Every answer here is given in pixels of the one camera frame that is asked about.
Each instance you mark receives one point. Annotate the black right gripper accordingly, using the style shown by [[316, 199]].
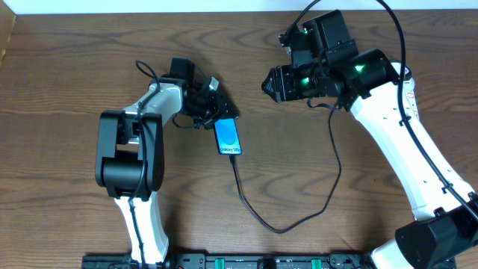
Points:
[[278, 84]]

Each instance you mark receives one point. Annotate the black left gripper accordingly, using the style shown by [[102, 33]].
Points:
[[222, 109]]

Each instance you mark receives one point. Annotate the blue Galaxy smartphone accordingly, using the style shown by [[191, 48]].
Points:
[[227, 139]]

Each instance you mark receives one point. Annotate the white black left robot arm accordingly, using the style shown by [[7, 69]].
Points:
[[130, 154]]

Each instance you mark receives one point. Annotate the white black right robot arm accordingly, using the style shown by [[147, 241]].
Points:
[[379, 93]]

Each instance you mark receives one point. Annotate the white power strip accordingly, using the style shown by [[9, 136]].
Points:
[[409, 98]]

